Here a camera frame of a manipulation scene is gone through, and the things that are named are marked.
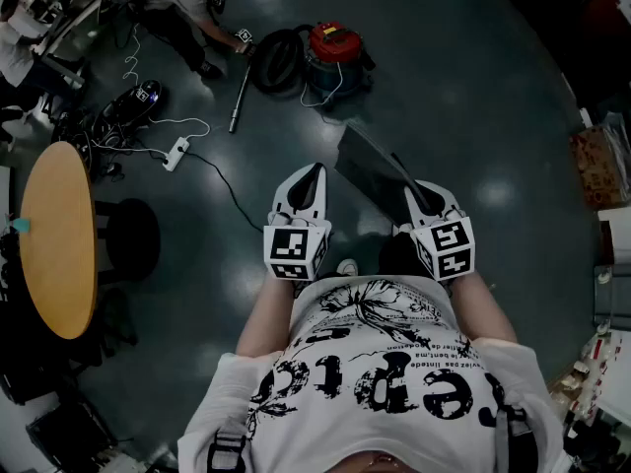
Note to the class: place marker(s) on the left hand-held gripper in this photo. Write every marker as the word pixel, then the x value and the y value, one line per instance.
pixel 288 247

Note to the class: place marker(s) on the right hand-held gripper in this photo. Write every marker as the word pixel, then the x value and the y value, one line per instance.
pixel 451 249

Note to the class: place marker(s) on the red canister vacuum cleaner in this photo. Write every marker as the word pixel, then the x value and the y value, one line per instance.
pixel 335 52

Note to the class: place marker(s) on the person's right forearm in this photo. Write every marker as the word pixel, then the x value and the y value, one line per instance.
pixel 485 313

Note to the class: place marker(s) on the person's left forearm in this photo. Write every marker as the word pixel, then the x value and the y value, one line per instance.
pixel 263 318

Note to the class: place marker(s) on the person's black trousers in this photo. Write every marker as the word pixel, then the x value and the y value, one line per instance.
pixel 401 256

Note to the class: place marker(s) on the person's white shoe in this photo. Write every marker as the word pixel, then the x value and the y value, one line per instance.
pixel 348 267

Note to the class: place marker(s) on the metal vacuum wand tube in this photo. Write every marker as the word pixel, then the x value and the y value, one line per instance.
pixel 240 99

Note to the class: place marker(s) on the white power strip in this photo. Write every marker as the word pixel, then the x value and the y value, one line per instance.
pixel 176 154

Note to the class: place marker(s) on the patterned cardboard box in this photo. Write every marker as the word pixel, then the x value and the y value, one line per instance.
pixel 599 165

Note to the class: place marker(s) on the black round stool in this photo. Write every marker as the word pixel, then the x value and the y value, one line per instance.
pixel 130 239

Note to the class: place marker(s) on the black round floor device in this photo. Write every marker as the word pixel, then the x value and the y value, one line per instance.
pixel 133 101

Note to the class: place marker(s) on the white printed T-shirt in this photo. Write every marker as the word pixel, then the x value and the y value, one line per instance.
pixel 374 412

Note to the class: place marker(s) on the round wooden table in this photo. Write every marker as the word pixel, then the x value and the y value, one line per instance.
pixel 59 244

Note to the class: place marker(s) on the small teal item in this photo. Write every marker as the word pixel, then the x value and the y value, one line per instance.
pixel 22 224

